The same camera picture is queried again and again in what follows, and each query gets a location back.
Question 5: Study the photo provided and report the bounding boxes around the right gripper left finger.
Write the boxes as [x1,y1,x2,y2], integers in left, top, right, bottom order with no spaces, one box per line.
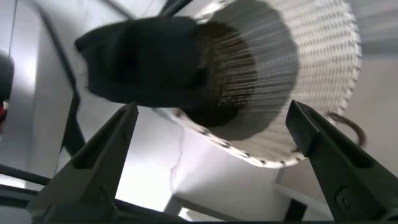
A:
[27,101,140,223]

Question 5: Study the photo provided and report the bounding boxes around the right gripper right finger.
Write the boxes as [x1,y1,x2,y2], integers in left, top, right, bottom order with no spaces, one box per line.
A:
[285,99,398,223]

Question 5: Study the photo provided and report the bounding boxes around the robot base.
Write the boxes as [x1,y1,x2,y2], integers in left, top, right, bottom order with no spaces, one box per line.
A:
[0,0,82,191]

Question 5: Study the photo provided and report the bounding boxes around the black clothes rack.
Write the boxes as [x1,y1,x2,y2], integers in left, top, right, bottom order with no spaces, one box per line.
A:
[0,0,308,223]

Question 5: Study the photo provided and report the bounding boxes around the white laundry basket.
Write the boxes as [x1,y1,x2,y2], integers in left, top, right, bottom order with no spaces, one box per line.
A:
[151,0,368,169]

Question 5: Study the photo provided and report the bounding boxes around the black garment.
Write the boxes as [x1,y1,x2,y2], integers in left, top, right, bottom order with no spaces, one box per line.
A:
[74,16,219,109]

